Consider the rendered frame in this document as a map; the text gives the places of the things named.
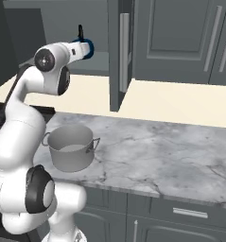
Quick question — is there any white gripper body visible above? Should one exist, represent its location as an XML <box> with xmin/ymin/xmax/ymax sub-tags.
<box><xmin>75</xmin><ymin>42</ymin><xmax>91</xmax><ymax>61</ymax></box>

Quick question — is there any open grey cabinet door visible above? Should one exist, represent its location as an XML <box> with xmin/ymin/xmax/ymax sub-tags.
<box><xmin>107</xmin><ymin>0</ymin><xmax>135</xmax><ymax>113</ymax></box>

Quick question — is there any black stove hob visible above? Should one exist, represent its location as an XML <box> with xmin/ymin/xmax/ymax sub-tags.
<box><xmin>0</xmin><ymin>101</ymin><xmax>58</xmax><ymax>134</ymax></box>

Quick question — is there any wide grey cabinet door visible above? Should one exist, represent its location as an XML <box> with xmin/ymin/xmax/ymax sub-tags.
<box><xmin>132</xmin><ymin>0</ymin><xmax>226</xmax><ymax>85</ymax></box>

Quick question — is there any grey metal pot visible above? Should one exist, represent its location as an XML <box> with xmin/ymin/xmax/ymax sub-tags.
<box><xmin>41</xmin><ymin>123</ymin><xmax>101</xmax><ymax>174</ymax></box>

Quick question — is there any grey base cabinet door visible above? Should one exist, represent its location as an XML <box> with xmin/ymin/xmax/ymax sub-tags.
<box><xmin>126</xmin><ymin>215</ymin><xmax>226</xmax><ymax>242</ymax></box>
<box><xmin>72</xmin><ymin>210</ymin><xmax>128</xmax><ymax>242</ymax></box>

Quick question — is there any dark grey range hood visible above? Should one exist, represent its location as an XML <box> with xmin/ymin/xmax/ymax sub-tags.
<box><xmin>0</xmin><ymin>0</ymin><xmax>48</xmax><ymax>93</ymax></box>

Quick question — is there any small grey drawer front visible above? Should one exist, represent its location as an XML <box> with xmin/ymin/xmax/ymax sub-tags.
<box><xmin>84</xmin><ymin>185</ymin><xmax>129</xmax><ymax>216</ymax></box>

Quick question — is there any wide grey drawer front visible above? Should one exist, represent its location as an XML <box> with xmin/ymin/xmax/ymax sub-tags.
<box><xmin>149</xmin><ymin>196</ymin><xmax>226</xmax><ymax>231</ymax></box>

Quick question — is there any blue kettle with black handle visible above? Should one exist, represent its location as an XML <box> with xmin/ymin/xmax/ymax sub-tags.
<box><xmin>71</xmin><ymin>24</ymin><xmax>96</xmax><ymax>61</ymax></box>

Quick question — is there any silver base cabinet handle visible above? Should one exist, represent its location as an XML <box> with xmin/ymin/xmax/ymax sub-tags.
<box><xmin>132</xmin><ymin>219</ymin><xmax>139</xmax><ymax>242</ymax></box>

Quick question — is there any silver drawer handle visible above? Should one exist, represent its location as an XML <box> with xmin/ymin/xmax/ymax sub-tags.
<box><xmin>172</xmin><ymin>206</ymin><xmax>210</xmax><ymax>220</ymax></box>

